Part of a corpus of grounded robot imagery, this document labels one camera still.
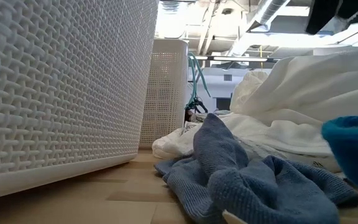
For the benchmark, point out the white garment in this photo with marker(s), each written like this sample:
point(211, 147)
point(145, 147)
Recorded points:
point(306, 99)

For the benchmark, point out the bright blue fuzzy cloth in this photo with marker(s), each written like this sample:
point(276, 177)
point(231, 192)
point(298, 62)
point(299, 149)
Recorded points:
point(356, 149)

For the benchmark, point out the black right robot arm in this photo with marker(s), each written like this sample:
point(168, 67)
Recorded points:
point(322, 15)

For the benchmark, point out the white perforated laundry basket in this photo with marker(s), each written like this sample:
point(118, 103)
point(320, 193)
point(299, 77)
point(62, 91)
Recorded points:
point(166, 93)

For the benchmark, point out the long ceiling light strip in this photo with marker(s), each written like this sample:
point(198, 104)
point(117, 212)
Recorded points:
point(238, 58)

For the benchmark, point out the blue-grey knit cloth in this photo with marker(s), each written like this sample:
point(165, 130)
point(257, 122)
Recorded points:
point(228, 186)

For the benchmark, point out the white paper tag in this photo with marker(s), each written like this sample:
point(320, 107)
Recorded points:
point(232, 218)

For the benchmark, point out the white weave-pattern laundry basket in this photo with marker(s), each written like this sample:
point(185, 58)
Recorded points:
point(57, 93)

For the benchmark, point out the wall air vent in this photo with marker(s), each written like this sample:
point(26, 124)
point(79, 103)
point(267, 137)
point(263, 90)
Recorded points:
point(227, 77)

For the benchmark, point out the silver round air duct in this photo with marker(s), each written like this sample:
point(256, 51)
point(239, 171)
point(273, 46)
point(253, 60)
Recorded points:
point(269, 12)

